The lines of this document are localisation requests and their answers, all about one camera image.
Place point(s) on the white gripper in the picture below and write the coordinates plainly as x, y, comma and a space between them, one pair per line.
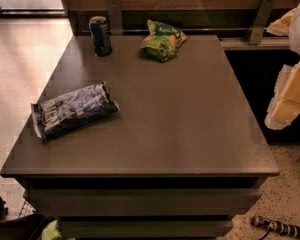
284, 107

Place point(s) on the blue chip bag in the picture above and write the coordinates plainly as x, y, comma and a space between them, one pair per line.
54, 117

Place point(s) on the green chip bag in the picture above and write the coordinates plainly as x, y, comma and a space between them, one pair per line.
163, 41

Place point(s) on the green bag on floor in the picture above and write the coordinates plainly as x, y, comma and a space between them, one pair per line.
51, 232

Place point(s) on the dark grey drawer cabinet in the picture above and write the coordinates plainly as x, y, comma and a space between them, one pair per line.
183, 155

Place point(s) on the dark blue soda can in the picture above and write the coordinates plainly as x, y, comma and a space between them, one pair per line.
99, 30

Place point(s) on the dark brown chair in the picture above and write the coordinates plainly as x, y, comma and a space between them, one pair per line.
26, 228

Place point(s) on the right metal wall bracket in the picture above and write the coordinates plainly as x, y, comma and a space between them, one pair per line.
256, 30

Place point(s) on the metal wall bracket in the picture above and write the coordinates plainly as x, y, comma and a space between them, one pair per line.
115, 16
256, 30

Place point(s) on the black white striped handle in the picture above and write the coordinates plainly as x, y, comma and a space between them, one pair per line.
275, 226

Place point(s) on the left metal wall bracket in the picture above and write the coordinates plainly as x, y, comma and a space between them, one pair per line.
115, 16

